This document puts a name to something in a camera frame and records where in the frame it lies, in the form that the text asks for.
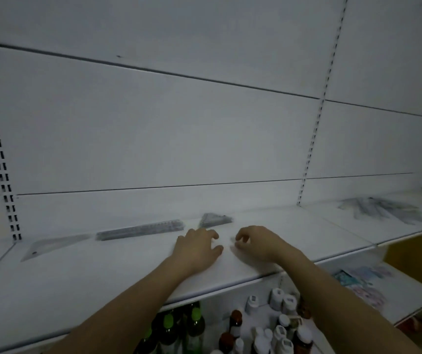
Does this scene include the person's left hand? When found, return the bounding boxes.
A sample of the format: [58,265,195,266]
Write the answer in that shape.
[170,228,225,275]

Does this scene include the person's right hand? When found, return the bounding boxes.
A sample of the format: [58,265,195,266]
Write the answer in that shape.
[235,225,293,265]

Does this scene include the person's right forearm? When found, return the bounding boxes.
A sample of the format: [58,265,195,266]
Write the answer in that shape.
[277,249,422,354]

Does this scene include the person's left forearm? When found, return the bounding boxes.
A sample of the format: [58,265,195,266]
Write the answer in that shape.
[47,254,197,354]

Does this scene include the small clear set square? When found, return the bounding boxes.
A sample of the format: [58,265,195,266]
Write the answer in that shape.
[198,212,233,229]

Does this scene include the brown bottle with white label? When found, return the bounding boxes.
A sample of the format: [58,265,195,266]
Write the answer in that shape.
[229,310,243,339]
[218,332,235,354]

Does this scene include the clear straight ruler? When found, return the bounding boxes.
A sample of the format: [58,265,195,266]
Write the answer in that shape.
[96,219,185,241]

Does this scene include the green-capped dark bottle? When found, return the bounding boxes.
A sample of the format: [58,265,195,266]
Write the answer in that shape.
[185,302,206,354]
[157,311,181,354]
[134,328,159,354]

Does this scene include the group of white bottles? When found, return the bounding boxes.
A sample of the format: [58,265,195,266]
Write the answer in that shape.
[211,287,300,354]

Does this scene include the narrow white shelf board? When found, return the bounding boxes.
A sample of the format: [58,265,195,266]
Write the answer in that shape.
[302,191,422,248]

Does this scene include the brown bottle with white cap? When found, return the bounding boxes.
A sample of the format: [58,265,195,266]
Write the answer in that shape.
[293,325,314,354]

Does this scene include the pile of colourful flat packets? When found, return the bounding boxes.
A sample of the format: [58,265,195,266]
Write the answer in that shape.
[333,265,394,311]

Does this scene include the wide white shelf board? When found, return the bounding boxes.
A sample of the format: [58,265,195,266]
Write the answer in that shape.
[0,206,377,354]

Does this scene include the pile of clear rulers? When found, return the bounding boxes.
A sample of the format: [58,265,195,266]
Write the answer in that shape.
[337,196,422,225]

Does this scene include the long clear set square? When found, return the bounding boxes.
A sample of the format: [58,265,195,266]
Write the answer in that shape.
[20,234,92,262]

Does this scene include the low white shelf board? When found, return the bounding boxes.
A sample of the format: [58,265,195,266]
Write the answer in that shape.
[316,250,422,326]

